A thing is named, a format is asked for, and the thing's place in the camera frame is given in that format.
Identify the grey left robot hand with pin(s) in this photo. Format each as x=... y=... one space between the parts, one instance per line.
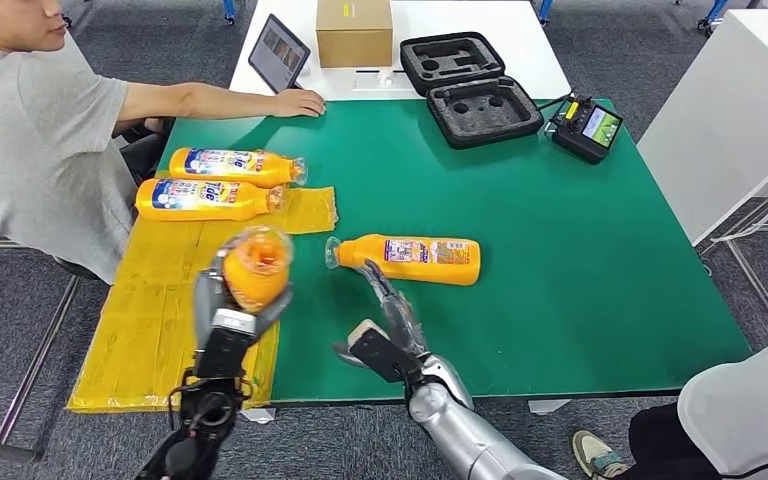
x=208 y=291

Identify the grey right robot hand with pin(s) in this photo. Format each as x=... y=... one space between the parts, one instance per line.
x=400 y=324

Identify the person's right hand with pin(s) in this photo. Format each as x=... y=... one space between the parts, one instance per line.
x=298 y=104

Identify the orange detergent bottle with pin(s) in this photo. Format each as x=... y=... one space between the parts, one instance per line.
x=258 y=272
x=278 y=171
x=251 y=202
x=371 y=263

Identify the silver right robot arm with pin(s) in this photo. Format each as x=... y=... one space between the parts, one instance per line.
x=463 y=430

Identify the black tablet on stand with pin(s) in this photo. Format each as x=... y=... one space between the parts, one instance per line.
x=279 y=56

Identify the brown cardboard box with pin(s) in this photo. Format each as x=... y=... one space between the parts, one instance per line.
x=354 y=33

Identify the small white plastic object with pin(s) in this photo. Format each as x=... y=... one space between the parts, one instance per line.
x=385 y=78

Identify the black stool seat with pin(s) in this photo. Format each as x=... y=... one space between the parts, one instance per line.
x=76 y=268

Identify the white table foot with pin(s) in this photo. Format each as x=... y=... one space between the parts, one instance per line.
x=550 y=407

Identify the black foam lined case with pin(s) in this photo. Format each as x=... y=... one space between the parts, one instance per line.
x=483 y=114

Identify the person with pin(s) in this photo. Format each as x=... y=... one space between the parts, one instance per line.
x=742 y=417
x=33 y=146

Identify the white table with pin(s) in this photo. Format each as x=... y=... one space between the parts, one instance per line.
x=722 y=99
x=520 y=33

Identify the black remote controller with screen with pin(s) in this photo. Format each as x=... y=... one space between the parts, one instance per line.
x=573 y=138

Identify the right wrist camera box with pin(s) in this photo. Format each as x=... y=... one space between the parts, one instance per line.
x=380 y=354

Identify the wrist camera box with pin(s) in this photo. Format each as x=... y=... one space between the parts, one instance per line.
x=225 y=344
x=380 y=354

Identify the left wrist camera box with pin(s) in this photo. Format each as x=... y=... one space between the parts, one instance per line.
x=225 y=344

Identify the grey metal table frame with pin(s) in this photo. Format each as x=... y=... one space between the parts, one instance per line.
x=752 y=215
x=38 y=361

